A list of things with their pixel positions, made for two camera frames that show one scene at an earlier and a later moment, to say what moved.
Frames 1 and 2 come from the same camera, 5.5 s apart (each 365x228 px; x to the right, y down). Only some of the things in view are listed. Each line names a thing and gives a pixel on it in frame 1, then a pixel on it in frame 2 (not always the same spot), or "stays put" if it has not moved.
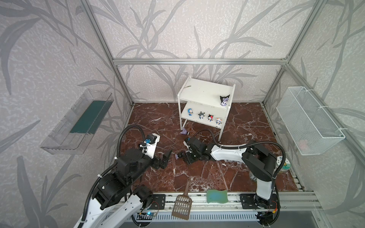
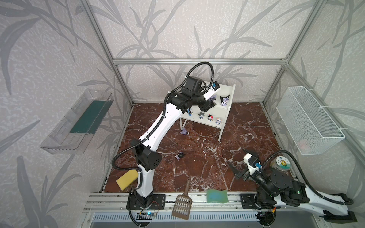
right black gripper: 187,155 → 247,173
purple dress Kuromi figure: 184,131 stays put
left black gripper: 159,161 → 206,102
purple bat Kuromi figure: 224,100 stays put
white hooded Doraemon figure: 218,121 stays put
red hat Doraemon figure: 210,118 stays put
